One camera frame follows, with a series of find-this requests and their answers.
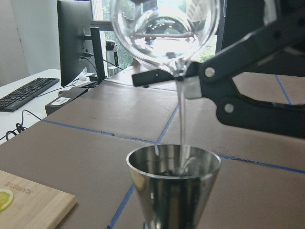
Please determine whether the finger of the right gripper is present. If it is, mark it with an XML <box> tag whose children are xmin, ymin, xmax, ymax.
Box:
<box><xmin>185</xmin><ymin>14</ymin><xmax>305</xmax><ymax>138</ymax></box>
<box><xmin>132</xmin><ymin>69</ymin><xmax>174</xmax><ymax>87</ymax></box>

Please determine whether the clear glass measuring cup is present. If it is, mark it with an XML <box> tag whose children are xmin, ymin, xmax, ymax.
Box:
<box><xmin>110</xmin><ymin>0</ymin><xmax>221</xmax><ymax>77</ymax></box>

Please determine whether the steel double jigger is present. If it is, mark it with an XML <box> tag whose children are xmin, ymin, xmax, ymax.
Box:
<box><xmin>126</xmin><ymin>145</ymin><xmax>221</xmax><ymax>229</ymax></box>

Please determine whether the black computer monitor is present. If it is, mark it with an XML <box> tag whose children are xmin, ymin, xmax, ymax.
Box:
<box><xmin>57</xmin><ymin>0</ymin><xmax>106</xmax><ymax>86</ymax></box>

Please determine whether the black box with label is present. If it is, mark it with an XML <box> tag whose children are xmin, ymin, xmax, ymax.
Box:
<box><xmin>45</xmin><ymin>87</ymin><xmax>88</xmax><ymax>115</ymax></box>

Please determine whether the black keyboard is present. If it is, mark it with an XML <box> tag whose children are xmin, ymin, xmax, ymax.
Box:
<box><xmin>0</xmin><ymin>77</ymin><xmax>60</xmax><ymax>112</ymax></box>

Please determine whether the bamboo cutting board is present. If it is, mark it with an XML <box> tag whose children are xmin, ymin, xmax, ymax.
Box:
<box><xmin>0</xmin><ymin>171</ymin><xmax>76</xmax><ymax>229</ymax></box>

